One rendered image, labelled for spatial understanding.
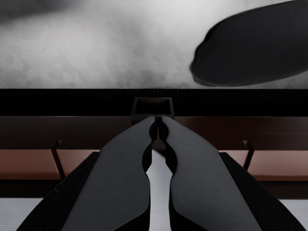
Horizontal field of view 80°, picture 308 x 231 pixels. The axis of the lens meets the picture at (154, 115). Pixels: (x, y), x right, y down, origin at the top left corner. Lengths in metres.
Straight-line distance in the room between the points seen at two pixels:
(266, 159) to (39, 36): 0.31
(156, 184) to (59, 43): 0.23
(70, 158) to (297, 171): 0.22
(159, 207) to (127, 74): 0.19
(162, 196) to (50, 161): 0.11
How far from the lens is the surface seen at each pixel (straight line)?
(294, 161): 0.22
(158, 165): 0.16
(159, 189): 0.18
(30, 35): 0.33
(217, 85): 0.29
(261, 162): 0.21
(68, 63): 0.31
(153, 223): 0.22
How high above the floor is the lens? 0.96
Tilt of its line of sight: 60 degrees down
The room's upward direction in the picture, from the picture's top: 179 degrees counter-clockwise
